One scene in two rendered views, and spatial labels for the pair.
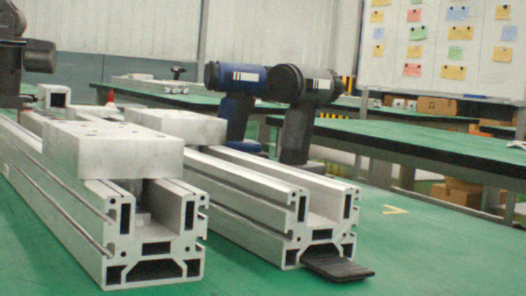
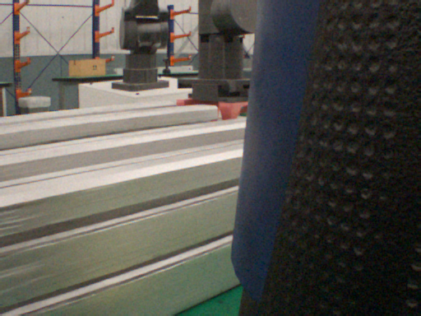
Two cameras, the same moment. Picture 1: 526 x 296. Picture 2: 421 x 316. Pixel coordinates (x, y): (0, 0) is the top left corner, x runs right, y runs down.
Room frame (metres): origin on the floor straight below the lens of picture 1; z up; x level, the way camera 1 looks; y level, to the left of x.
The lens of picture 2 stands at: (1.12, 0.00, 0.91)
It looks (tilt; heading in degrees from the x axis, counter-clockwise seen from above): 13 degrees down; 80
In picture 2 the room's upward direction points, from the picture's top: straight up
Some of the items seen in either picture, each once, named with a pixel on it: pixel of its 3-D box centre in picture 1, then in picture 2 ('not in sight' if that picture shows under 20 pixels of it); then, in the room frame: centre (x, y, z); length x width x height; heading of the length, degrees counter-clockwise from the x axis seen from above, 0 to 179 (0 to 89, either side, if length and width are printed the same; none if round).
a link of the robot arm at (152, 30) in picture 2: not in sight; (145, 39); (1.15, 1.02, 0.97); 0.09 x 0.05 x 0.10; 100
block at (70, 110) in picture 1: (85, 128); not in sight; (1.32, 0.40, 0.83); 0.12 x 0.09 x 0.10; 123
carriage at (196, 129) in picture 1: (172, 134); not in sight; (0.96, 0.15, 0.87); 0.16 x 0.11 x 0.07; 33
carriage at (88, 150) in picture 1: (107, 159); not in sight; (0.65, 0.17, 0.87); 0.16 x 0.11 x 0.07; 33
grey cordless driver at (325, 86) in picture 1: (310, 136); not in sight; (0.95, -0.07, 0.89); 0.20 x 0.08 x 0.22; 144
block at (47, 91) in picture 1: (52, 99); not in sight; (2.18, 0.80, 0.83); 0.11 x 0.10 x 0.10; 123
